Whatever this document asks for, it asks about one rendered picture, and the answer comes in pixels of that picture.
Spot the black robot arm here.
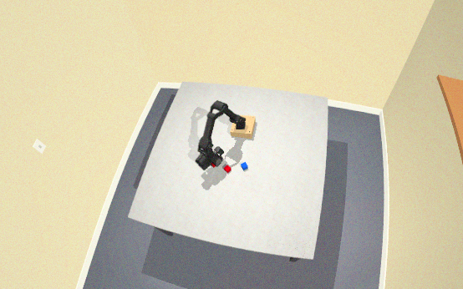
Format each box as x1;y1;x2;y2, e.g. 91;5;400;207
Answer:
196;100;247;167

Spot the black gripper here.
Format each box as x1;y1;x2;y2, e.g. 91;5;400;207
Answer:
200;146;224;171

